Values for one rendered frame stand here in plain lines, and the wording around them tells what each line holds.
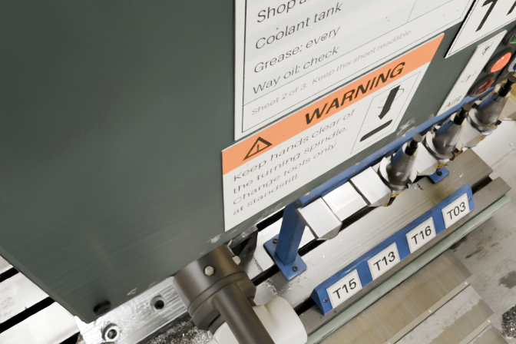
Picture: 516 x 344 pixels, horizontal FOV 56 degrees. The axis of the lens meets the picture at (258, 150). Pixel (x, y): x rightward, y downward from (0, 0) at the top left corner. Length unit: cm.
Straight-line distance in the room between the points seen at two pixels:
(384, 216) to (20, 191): 106
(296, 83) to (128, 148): 9
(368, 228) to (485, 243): 40
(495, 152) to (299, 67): 131
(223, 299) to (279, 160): 32
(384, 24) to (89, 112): 15
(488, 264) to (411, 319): 29
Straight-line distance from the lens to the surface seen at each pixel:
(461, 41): 35
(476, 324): 140
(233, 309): 58
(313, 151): 32
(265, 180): 30
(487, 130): 100
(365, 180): 86
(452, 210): 121
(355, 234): 116
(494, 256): 146
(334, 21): 22
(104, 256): 28
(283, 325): 62
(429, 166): 91
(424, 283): 135
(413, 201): 124
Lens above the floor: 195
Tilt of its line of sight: 59 degrees down
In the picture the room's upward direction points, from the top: 5 degrees clockwise
